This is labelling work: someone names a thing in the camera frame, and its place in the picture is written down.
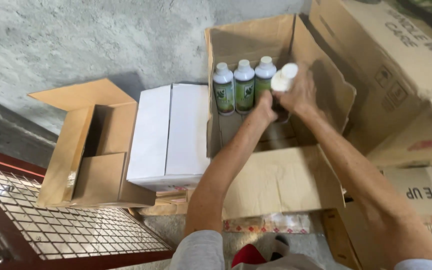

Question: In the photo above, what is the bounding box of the person's right hand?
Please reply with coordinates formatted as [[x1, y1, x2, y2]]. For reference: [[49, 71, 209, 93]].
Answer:
[[274, 63, 322, 118]]

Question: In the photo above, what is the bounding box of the person's left hand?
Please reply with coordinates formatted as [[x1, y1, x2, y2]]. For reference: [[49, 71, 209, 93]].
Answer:
[[253, 90, 279, 124]]

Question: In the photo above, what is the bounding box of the white bottle with green label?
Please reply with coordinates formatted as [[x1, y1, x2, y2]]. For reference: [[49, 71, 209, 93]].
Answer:
[[254, 56, 277, 103], [233, 59, 256, 115], [270, 62, 299, 122], [212, 62, 236, 116]]

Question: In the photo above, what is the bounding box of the open brown cardboard box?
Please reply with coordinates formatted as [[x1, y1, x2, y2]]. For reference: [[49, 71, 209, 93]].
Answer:
[[204, 14, 357, 220]]

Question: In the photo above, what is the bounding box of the large printed cardboard carton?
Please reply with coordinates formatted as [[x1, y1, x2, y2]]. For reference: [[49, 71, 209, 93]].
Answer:
[[301, 0, 432, 169]]

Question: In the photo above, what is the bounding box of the closed white cardboard box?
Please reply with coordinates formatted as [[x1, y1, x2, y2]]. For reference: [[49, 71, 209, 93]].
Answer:
[[126, 83, 211, 193]]

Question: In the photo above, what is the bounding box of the flattened cardboard with red tape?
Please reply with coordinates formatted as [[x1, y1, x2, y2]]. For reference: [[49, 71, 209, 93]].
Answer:
[[222, 212, 312, 235]]

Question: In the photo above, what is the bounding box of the person's foot in sandal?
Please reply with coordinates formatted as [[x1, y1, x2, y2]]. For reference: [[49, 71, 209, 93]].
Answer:
[[232, 235, 291, 268]]

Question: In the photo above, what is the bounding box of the person's grey shirt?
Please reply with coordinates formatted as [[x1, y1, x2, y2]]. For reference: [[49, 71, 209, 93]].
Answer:
[[168, 229, 432, 270]]

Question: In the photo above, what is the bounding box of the empty open cardboard box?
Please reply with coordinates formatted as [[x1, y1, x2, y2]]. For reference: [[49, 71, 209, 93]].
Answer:
[[27, 78, 157, 209]]

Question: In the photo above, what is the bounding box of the red framed wire mesh rack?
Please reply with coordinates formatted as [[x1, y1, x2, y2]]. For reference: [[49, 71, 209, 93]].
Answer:
[[0, 145, 175, 270]]

